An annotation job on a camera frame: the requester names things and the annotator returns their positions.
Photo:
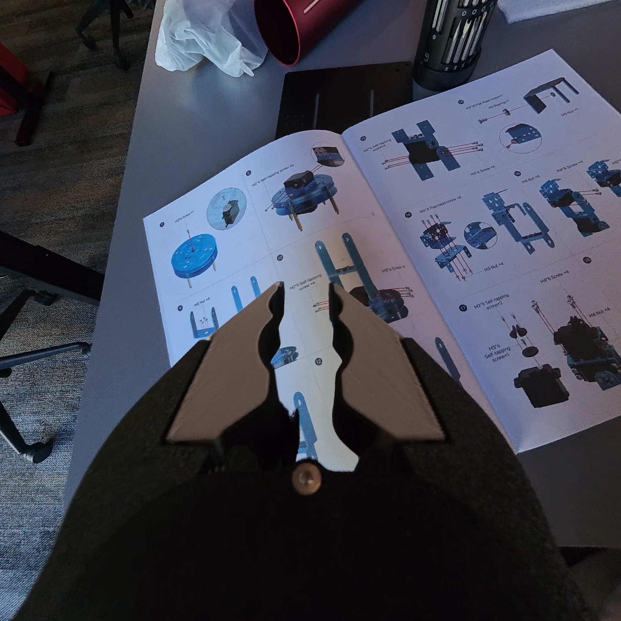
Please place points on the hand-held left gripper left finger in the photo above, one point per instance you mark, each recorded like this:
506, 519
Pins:
218, 383

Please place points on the white instruction booklet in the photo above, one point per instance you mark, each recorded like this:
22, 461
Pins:
412, 194

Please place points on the black slotted metal plate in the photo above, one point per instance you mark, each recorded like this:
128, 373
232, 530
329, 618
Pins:
339, 92

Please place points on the black screwdriver bit holder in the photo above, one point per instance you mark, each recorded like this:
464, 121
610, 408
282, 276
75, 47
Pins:
451, 48

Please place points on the red metal tube case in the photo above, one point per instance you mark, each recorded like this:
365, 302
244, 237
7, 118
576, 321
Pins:
301, 29

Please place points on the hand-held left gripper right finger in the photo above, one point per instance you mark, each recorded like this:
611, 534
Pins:
393, 383

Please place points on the black office chair base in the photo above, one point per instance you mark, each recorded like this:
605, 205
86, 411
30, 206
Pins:
48, 351
118, 43

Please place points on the grey desk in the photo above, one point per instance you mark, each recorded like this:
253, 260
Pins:
194, 145

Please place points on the thin white plastic bag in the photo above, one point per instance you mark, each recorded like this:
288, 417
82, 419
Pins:
203, 39

